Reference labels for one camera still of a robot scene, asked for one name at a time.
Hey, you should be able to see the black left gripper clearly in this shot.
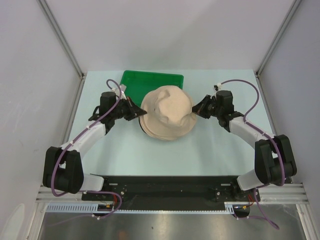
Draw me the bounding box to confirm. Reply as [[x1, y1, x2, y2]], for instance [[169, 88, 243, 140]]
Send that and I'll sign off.
[[110, 96, 146, 121]]

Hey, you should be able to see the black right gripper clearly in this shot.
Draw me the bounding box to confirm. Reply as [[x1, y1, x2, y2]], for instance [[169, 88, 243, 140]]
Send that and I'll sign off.
[[189, 95, 222, 120]]

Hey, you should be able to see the beige logo bucket hat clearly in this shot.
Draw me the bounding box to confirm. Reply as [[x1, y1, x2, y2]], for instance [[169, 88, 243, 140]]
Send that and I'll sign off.
[[139, 117, 197, 141]]

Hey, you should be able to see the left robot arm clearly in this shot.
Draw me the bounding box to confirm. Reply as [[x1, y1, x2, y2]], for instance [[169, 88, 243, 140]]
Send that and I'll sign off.
[[42, 91, 147, 200]]

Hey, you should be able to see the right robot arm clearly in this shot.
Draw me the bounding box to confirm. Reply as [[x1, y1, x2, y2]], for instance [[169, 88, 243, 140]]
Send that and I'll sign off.
[[192, 90, 297, 201]]

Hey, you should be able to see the green plastic tray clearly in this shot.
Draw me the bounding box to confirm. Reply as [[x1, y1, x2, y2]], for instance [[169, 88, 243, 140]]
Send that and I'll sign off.
[[120, 70, 184, 107]]

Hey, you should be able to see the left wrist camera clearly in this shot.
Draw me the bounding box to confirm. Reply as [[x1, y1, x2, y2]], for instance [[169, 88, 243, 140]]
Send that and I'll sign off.
[[111, 84, 127, 99]]

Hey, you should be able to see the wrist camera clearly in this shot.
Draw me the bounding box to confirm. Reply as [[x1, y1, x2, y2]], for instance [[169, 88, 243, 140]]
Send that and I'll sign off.
[[213, 83, 222, 93], [111, 84, 127, 99]]

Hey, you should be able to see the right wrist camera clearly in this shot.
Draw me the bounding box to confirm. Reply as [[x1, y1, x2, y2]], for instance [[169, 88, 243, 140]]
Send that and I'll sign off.
[[213, 83, 222, 93]]

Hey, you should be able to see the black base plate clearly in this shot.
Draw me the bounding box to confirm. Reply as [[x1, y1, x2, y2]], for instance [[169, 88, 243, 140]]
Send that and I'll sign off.
[[81, 175, 260, 210]]

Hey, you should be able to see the white slotted cable duct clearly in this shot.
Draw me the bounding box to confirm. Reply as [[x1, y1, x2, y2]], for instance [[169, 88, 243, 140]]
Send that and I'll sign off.
[[45, 203, 234, 215]]

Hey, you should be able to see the aluminium frame post right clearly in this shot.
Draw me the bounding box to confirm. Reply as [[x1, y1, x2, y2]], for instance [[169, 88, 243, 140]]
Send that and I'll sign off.
[[255, 0, 303, 78]]

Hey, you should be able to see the aluminium frame post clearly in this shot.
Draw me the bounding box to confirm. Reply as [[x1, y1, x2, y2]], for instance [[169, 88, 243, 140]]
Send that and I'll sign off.
[[255, 0, 303, 78], [37, 0, 85, 79]]

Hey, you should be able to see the aluminium frame post left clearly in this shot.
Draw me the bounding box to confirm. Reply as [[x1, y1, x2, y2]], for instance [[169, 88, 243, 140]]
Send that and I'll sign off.
[[37, 0, 85, 79]]

